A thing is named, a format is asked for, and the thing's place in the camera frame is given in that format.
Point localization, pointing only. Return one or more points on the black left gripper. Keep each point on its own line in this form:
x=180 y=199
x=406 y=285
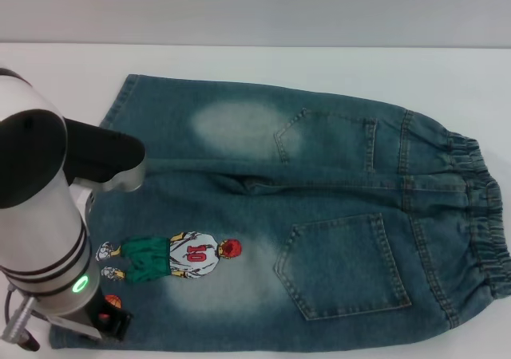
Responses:
x=95 y=309

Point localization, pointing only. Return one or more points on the blue denim shorts with print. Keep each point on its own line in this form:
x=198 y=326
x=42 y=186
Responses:
x=319 y=199

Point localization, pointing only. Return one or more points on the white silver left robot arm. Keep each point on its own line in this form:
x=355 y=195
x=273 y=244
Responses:
x=40 y=215

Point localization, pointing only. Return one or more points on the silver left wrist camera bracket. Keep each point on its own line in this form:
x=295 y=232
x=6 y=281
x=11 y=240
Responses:
x=76 y=327

